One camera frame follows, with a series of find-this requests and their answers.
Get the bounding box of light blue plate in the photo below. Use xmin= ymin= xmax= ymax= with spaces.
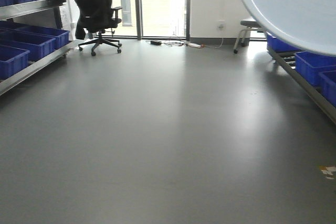
xmin=242 ymin=0 xmax=335 ymax=56

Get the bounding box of black power adapter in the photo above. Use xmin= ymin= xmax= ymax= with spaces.
xmin=150 ymin=40 xmax=162 ymax=46

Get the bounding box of white power strip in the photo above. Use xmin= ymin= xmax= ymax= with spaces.
xmin=186 ymin=42 xmax=204 ymax=48

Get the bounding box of black office chair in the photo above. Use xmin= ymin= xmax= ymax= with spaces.
xmin=74 ymin=0 xmax=122 ymax=56

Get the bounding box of grey stool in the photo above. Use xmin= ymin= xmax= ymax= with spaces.
xmin=233 ymin=17 xmax=266 ymax=54

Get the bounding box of blue bin rack left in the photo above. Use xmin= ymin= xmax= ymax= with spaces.
xmin=1 ymin=30 xmax=56 ymax=61

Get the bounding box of blue bin floor right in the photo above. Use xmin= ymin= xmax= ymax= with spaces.
xmin=295 ymin=51 xmax=335 ymax=87

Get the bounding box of steel rack left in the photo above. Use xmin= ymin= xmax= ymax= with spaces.
xmin=1 ymin=0 xmax=79 ymax=94

